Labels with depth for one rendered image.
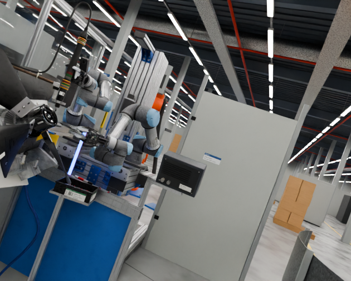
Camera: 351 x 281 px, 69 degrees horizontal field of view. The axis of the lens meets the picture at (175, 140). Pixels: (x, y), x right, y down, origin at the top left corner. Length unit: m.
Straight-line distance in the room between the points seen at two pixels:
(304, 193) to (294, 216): 0.78
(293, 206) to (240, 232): 6.07
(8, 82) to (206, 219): 2.40
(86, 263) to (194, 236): 1.54
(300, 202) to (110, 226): 7.76
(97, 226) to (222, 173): 1.65
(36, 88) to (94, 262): 1.11
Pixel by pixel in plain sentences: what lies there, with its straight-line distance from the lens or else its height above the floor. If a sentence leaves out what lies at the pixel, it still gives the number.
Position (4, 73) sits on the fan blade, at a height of 1.34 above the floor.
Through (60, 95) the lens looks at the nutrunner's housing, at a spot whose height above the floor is 1.34.
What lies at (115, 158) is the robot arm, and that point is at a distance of 1.57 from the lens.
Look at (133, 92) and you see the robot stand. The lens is 2.38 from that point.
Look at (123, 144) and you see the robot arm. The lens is 1.56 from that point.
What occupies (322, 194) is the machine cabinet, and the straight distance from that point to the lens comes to 13.20.
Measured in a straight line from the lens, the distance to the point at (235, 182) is 3.00.
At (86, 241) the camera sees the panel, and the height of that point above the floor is 0.51.
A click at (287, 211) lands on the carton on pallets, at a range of 9.08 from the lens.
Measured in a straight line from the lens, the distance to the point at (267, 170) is 3.03.
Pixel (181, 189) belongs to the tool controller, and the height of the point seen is 1.07.
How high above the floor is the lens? 1.32
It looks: level
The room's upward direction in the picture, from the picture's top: 21 degrees clockwise
